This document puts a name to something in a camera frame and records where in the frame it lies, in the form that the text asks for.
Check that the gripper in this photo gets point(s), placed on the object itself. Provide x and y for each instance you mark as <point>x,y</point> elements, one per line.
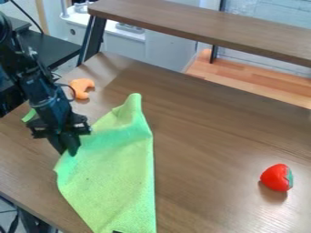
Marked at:
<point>54,116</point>

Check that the green cloth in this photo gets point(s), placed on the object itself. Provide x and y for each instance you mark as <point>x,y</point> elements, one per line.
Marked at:
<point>117,170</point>

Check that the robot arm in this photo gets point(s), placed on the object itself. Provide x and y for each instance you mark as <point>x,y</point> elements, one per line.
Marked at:
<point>28,75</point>

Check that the green tape strip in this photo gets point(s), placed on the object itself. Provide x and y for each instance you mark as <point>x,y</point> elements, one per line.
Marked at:
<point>29,115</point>

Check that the orange toy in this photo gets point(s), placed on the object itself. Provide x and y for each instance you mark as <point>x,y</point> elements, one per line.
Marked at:
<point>82,87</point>

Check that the black side table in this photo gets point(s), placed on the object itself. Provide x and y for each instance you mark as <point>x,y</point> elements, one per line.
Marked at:
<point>52,48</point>

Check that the white cabinet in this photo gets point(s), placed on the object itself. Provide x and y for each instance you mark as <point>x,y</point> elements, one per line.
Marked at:
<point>162,48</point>

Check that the wooden bench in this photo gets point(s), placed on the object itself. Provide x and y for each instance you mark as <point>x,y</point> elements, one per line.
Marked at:
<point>210,27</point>

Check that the red toy strawberry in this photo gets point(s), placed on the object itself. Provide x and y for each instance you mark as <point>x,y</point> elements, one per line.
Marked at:
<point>277,177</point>

